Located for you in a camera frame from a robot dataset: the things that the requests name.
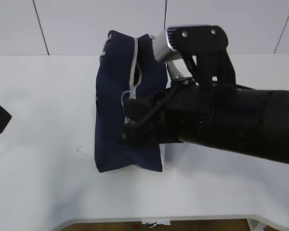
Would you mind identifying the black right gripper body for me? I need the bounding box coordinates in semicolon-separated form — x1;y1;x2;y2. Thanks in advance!
122;25;236;145

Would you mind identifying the navy blue lunch bag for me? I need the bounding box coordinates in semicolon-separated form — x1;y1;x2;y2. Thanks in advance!
94;30;168;173

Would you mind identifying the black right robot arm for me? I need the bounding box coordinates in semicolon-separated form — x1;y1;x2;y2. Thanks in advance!
122;25;289;164

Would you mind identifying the white table leg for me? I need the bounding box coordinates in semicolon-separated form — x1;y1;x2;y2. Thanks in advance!
247;219;267;231

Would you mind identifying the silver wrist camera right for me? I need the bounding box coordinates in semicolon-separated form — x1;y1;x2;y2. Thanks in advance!
153;24;210;63

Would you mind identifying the white table bracket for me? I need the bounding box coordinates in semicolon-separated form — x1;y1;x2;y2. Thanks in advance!
141;218;171;229

